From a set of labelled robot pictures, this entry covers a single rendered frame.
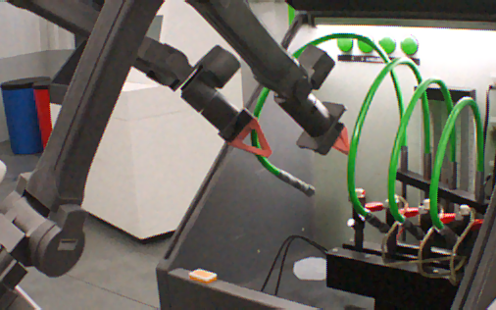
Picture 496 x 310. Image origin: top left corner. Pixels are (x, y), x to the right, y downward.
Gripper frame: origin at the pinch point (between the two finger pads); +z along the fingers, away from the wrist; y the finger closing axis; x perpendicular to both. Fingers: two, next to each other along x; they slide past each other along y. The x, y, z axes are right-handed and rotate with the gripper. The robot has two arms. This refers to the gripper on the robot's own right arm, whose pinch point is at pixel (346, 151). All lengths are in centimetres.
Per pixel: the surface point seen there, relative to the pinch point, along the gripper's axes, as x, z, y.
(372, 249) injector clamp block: -1.4, 19.5, -11.2
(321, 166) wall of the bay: 36.4, 26.4, 6.2
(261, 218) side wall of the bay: 32.4, 16.3, -14.8
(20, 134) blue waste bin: 611, 133, -10
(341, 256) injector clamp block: 0.6, 14.6, -16.2
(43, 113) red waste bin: 563, 126, 20
